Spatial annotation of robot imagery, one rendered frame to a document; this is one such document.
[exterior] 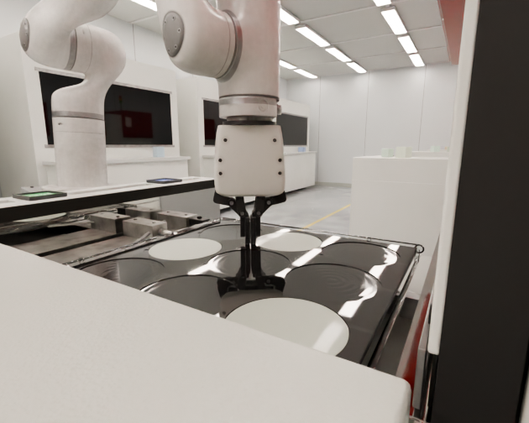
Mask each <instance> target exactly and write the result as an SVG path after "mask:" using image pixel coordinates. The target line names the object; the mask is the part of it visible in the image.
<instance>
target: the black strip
mask: <svg viewBox="0 0 529 423"><path fill-rule="evenodd" d="M210 188H215V183H214V180H204V181H198V182H192V183H185V184H179V185H167V186H160V187H154V188H148V189H141V190H135V191H123V192H116V193H110V194H103V195H97V196H85V197H79V198H72V199H66V200H59V201H47V202H41V203H35V204H28V205H22V206H11V207H4V208H0V223H4V222H13V221H18V220H23V219H29V218H34V217H43V216H48V215H54V214H59V213H64V212H73V211H79V210H84V209H89V208H94V207H100V206H109V205H114V204H119V203H124V202H130V201H139V200H144V199H149V198H155V197H160V196H169V195H174V194H180V193H185V192H190V191H199V190H205V189H210Z"/></svg>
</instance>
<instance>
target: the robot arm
mask: <svg viewBox="0 0 529 423"><path fill-rule="evenodd" d="M117 2H118V0H41V1H40V2H39V3H37V4H36V5H35V6H33V7H32V8H31V9H30V10H29V11H28V12H27V14H26V15H25V17H24V19H23V21H22V23H21V24H20V25H21V26H20V30H19V39H20V44H21V47H22V48H23V50H24V52H25V53H26V55H27V56H28V57H29V58H30V59H32V60H33V61H35V62H37V63H39V64H41V65H45V66H48V67H52V68H56V69H61V70H65V71H74V72H79V73H83V74H84V75H85V79H84V81H83V82H82V83H80V84H77V85H74V86H68V87H63V88H61V89H59V90H56V91H54V93H53V94H52V97H51V113H52V123H53V134H54V145H55V166H56V176H57V184H54V185H44V186H42V187H41V188H42V191H72V190H80V189H87V188H95V187H103V186H110V185H117V184H111V183H107V155H106V139H105V123H104V99H105V96H106V94H107V90H108V89H109V87H110V86H111V85H112V84H113V82H114V81H115V80H116V79H117V78H118V77H119V75H120V74H121V73H122V71H123V69H124V67H125V65H126V52H125V49H124V47H123V44H122V42H121V40H120V39H119V38H118V37H117V36H116V35H115V34H113V33H111V32H109V31H107V30H106V29H101V28H98V27H96V26H93V25H90V24H87V23H90V22H92V21H94V20H97V19H99V18H102V17H104V16H105V15H106V14H108V13H109V12H110V11H111V10H112V9H113V8H114V6H115V5H116V4H117ZM155 3H156V9H157V14H158V19H159V23H160V30H161V33H162V38H163V40H164V44H165V49H166V51H167V54H168V56H169V57H170V60H171V62H172V63H173V64H174V65H175V66H176V67H177V68H178V69H180V70H181V71H184V72H186V73H189V74H193V75H196V76H205V77H211V78H215V79H216V80H217V83H218V99H219V117H220V118H224V119H227V121H225V122H223V125H218V126H217V136H216V143H215V160H214V183H215V193H214V197H213V201H214V202H215V203H217V204H221V205H224V206H230V207H231V208H232V209H233V210H234V211H235V212H236V213H237V214H238V215H239V216H240V237H241V238H245V244H250V239H251V243H252V244H256V237H260V217H262V215H263V213H264V212H265V211H266V210H267V209H268V208H269V207H270V206H272V205H276V204H280V203H283V202H285V201H286V195H285V153H284V144H283V137H282V132H281V127H280V126H279V125H276V122H272V119H274V118H276V117H277V115H281V113H282V107H281V105H278V104H277V102H279V101H280V0H217V8H214V7H213V6H212V5H211V4H210V3H209V2H208V1H207V0H155ZM229 196H235V198H233V197H229ZM244 196H255V201H254V209H253V210H252V214H251V215H250V218H249V213H248V211H247V210H246V208H245V203H244ZM266 196H268V197H266Z"/></svg>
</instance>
